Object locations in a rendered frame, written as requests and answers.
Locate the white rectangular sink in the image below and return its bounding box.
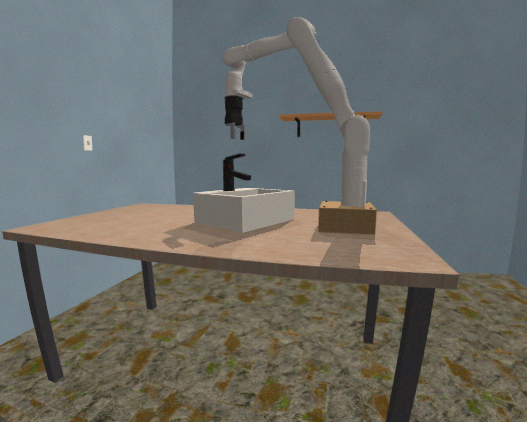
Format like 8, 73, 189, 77
193, 188, 295, 233

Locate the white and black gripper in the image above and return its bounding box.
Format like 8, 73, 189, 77
225, 84, 252, 140

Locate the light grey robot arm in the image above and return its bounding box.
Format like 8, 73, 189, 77
222, 17, 370, 207

